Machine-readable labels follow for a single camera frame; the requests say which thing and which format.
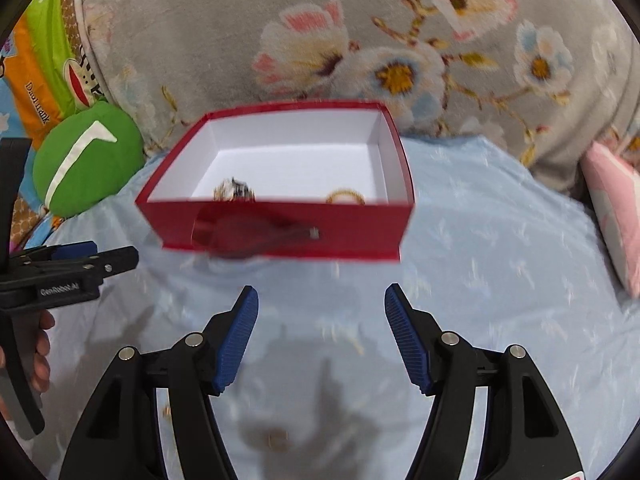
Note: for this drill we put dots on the silver metal wristwatch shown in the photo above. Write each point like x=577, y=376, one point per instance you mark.
x=234, y=190

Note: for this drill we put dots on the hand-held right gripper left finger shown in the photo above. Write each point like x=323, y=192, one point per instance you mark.
x=235, y=345

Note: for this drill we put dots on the light blue palm print bedsheet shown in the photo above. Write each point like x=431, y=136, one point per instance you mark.
x=475, y=260

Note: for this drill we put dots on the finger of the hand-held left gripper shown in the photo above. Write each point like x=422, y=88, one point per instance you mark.
x=117, y=259
x=75, y=250

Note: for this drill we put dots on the pink cartoon pillow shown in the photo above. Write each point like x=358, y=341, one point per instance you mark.
x=617, y=210

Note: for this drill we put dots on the green round cushion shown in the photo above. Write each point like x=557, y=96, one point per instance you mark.
x=85, y=160

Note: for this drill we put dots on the person's left hand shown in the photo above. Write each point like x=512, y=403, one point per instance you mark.
x=41, y=355

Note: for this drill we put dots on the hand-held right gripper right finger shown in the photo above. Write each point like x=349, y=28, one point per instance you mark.
x=407, y=345

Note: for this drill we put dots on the colourful cartoon printed cloth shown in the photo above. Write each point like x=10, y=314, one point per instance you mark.
x=42, y=70

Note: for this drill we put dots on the grey floral blanket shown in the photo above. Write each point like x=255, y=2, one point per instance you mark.
x=210, y=35

